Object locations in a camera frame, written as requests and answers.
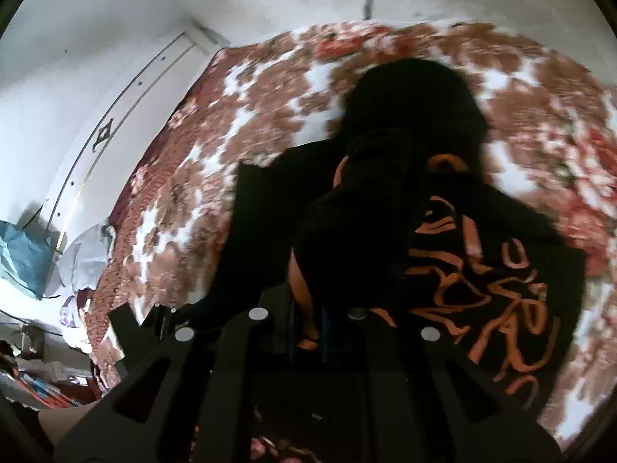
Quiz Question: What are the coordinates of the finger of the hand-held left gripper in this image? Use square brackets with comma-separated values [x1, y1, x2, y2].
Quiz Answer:
[107, 303, 167, 377]

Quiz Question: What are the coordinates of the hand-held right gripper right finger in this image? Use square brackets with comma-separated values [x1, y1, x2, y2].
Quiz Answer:
[320, 305, 564, 463]

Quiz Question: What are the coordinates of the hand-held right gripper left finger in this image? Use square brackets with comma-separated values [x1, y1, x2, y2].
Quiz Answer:
[54, 293, 298, 463]

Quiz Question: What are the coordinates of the black garment with orange print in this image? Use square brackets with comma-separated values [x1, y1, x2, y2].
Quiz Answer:
[195, 57, 590, 413]

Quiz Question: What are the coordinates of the person's left forearm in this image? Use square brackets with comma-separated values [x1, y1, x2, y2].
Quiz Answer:
[37, 402, 104, 447]

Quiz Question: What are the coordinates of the white plastic bag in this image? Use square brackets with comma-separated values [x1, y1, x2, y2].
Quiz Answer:
[58, 224, 116, 295]

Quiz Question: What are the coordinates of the colourful clutter pile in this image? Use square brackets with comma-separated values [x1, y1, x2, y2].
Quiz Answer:
[0, 338, 97, 408]

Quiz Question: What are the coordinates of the blue plastic bag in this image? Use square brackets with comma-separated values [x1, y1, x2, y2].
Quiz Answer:
[0, 219, 61, 300]

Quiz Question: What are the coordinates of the white wardrobe door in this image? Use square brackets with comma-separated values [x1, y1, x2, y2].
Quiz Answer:
[46, 19, 232, 252]

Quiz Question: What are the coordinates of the floral blanket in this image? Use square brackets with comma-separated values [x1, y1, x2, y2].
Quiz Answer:
[79, 19, 617, 463]

